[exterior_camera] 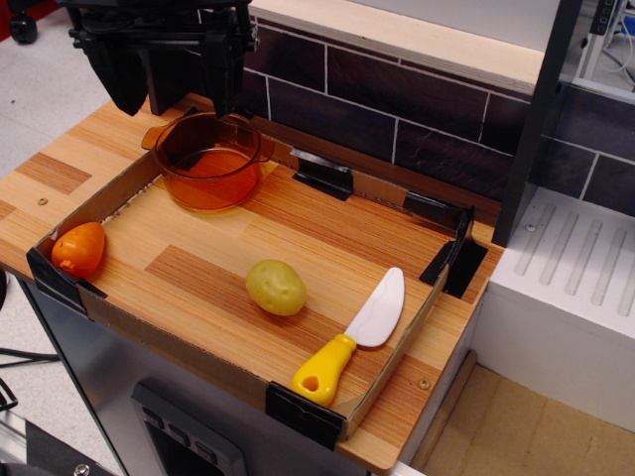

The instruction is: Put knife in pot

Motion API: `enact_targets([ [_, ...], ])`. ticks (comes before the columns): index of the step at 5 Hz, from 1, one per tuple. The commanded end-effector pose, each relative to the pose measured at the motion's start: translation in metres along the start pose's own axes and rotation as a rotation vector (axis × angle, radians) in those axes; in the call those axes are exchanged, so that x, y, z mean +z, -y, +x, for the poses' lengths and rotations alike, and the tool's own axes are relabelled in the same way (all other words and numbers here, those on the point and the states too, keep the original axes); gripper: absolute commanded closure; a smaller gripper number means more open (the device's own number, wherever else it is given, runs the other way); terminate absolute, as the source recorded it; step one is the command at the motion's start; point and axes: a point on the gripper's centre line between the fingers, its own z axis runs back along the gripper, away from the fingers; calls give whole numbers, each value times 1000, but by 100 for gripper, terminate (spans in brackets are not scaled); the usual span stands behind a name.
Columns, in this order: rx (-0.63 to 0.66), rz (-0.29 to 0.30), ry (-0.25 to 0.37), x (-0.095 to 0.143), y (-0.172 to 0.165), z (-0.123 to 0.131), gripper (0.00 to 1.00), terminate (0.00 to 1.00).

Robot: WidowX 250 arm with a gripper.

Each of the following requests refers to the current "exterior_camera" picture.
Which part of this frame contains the yellow toy potato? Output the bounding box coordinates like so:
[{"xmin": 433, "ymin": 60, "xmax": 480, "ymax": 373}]
[{"xmin": 245, "ymin": 259, "xmax": 307, "ymax": 316}]

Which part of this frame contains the cardboard fence with black tape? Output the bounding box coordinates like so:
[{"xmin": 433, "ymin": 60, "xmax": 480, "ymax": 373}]
[{"xmin": 20, "ymin": 106, "xmax": 501, "ymax": 468}]

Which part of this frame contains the black caster wheel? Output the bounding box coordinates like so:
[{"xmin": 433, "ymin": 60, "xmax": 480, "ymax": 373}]
[{"xmin": 9, "ymin": 12, "xmax": 38, "ymax": 45}]

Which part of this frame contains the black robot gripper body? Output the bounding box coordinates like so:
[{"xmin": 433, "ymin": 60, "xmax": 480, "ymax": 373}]
[{"xmin": 58, "ymin": 1, "xmax": 258, "ymax": 52}]

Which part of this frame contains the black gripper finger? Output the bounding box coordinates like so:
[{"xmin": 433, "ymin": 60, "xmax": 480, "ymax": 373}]
[
  {"xmin": 84, "ymin": 43, "xmax": 149, "ymax": 116},
  {"xmin": 200, "ymin": 34, "xmax": 243, "ymax": 118}
]

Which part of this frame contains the white toy sink drainboard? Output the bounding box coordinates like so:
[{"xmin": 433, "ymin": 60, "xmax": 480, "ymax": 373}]
[{"xmin": 471, "ymin": 188, "xmax": 634, "ymax": 430}]

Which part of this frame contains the black tripod leg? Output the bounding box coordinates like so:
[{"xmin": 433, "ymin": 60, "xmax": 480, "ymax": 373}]
[{"xmin": 1, "ymin": 347, "xmax": 61, "ymax": 368}]

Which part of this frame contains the black vertical post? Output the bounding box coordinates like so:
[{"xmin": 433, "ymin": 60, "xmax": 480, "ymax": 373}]
[{"xmin": 492, "ymin": 1, "xmax": 581, "ymax": 247}]

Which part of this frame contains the orange toy carrot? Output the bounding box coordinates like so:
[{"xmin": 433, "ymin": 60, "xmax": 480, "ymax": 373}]
[{"xmin": 51, "ymin": 222, "xmax": 106, "ymax": 278}]

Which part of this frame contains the transparent orange plastic pot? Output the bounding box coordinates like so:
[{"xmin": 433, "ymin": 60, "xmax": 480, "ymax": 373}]
[{"xmin": 142, "ymin": 112, "xmax": 275, "ymax": 211}]

